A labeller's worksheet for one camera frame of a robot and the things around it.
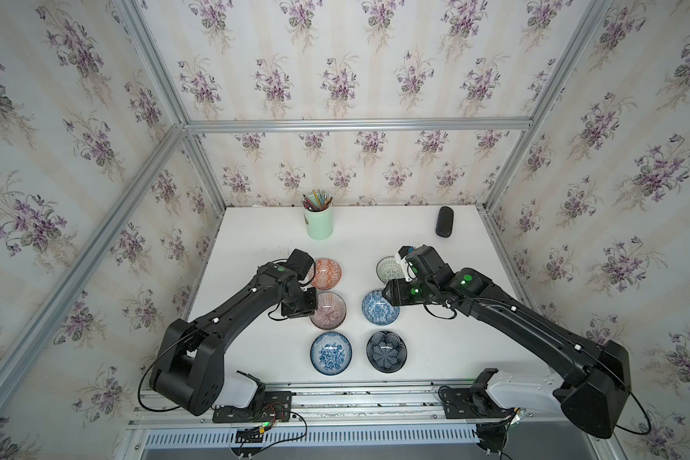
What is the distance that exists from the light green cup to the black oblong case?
1.44 ft

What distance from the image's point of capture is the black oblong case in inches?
44.4

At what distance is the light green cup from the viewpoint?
1.02 m
